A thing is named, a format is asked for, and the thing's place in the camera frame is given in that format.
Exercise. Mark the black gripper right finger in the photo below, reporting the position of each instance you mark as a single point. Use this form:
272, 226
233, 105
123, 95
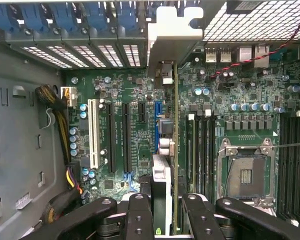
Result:
252, 220

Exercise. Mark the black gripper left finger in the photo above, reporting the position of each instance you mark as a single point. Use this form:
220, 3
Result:
90, 217

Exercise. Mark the CPU socket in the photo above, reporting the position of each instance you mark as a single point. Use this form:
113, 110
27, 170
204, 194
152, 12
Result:
247, 175

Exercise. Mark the long black expansion slot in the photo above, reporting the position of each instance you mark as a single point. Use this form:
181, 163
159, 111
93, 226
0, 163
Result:
126, 140
110, 140

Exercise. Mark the white expansion slot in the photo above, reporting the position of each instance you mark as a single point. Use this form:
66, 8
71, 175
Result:
93, 135

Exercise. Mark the thin metal locking lever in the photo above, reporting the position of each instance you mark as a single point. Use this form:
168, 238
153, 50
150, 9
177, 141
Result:
292, 146

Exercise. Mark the blue expansion slot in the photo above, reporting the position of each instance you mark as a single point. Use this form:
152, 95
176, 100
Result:
158, 125

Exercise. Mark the short black expansion slot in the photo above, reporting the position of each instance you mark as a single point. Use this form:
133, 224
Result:
142, 112

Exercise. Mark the black open PC case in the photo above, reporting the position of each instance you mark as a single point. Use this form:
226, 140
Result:
15, 125

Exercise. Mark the green motherboard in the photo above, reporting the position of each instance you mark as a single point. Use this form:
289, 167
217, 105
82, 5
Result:
140, 82

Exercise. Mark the blue slot latch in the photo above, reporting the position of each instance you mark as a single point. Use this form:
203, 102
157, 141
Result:
5, 17
97, 17
62, 17
127, 17
33, 17

